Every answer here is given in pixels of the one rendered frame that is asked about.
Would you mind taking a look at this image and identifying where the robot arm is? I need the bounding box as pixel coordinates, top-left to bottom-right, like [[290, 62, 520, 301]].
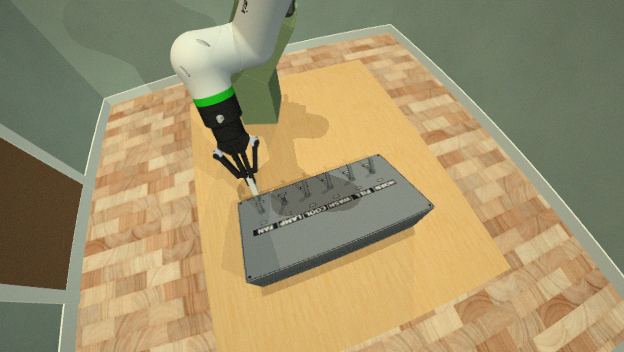
[[170, 0, 295, 129]]

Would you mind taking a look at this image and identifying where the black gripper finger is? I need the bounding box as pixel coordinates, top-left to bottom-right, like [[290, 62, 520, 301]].
[[213, 145, 256, 196], [237, 136, 260, 195]]

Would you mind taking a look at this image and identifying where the grey switch console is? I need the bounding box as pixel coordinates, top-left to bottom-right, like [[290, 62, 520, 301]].
[[237, 154, 436, 287]]

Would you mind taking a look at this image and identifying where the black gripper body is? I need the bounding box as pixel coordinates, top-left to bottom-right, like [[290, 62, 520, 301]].
[[211, 118, 250, 156]]

